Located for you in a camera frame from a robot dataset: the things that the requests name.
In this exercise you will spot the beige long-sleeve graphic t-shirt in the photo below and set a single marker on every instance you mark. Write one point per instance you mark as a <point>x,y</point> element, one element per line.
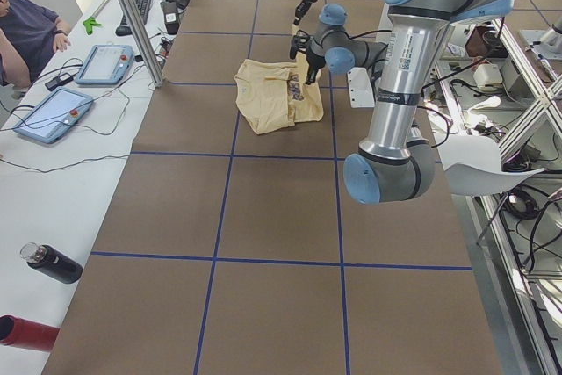
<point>273,96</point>

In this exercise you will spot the black keyboard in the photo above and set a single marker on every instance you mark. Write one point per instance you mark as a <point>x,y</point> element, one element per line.
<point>140,2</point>

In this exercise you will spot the white chair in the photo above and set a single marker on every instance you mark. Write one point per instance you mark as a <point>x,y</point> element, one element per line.
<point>472,166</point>

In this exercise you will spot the black computer mouse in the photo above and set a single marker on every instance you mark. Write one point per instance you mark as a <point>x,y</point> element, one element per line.
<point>123,30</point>

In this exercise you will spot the upper blue teach pendant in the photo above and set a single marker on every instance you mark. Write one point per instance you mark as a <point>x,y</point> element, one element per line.
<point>105,65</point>

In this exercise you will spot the blue teach pendant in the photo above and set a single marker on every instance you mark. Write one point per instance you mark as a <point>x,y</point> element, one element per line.
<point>50,120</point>
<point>105,65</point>

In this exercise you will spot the green clamp tool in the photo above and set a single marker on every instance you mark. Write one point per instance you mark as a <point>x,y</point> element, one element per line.
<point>90,24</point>

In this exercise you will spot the lower blue teach pendant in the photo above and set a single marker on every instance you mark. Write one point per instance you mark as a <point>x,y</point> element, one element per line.
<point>50,120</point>

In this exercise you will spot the seated person in navy shirt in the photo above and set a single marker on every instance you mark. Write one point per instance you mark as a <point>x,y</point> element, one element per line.
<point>30,36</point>

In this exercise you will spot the black bottle with steel cap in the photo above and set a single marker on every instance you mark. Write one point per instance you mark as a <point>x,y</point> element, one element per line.
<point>51,262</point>

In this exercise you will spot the dark red bottle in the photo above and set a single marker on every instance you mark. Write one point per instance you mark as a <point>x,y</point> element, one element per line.
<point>25,334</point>

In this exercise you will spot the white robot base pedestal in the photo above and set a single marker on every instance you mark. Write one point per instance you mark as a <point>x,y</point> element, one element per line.
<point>362,83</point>

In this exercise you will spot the aluminium frame post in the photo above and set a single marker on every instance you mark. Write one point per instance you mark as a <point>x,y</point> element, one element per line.
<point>133,17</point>

